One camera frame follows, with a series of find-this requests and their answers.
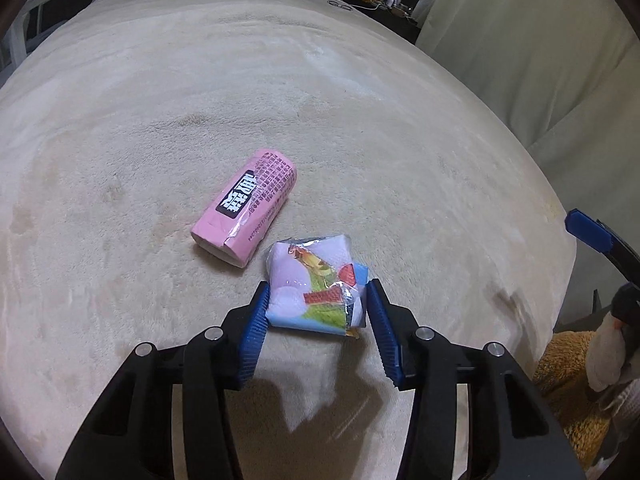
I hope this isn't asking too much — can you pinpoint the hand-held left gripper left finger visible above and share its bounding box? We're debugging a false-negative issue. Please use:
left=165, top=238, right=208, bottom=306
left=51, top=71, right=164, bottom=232
left=55, top=281, right=272, bottom=480

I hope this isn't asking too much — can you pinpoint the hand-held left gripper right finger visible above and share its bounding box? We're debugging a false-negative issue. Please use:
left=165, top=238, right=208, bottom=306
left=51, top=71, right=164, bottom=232
left=366, top=277, right=588, bottom=480

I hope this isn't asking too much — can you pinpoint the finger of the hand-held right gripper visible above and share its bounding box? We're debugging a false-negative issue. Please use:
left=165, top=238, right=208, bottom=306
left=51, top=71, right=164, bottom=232
left=565, top=208, right=640, bottom=288

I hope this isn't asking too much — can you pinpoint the colourful tissue packet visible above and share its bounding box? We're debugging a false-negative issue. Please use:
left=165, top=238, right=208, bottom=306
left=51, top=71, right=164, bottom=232
left=265, top=233, right=371, bottom=339

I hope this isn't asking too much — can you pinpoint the person's right forearm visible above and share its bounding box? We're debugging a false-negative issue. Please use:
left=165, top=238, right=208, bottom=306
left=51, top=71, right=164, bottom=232
left=597, top=379, right=640, bottom=466

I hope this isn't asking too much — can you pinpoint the person's right hand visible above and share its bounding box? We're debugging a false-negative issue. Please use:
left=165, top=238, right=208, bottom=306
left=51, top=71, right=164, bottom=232
left=586, top=310, right=640, bottom=397

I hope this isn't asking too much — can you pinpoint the pink packet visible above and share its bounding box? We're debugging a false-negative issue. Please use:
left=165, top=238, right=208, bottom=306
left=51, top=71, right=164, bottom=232
left=190, top=147, right=299, bottom=267

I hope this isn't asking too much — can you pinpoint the cream curtain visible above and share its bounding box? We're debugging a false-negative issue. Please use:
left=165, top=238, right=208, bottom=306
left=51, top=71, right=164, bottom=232
left=416, top=0, right=640, bottom=335

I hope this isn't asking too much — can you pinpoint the beige plush blanket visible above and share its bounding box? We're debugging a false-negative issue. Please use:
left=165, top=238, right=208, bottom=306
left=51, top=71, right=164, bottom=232
left=0, top=0, right=577, bottom=480

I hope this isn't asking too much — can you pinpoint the white chair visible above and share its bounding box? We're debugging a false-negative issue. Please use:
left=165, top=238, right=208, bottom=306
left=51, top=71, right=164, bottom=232
left=0, top=0, right=104, bottom=80

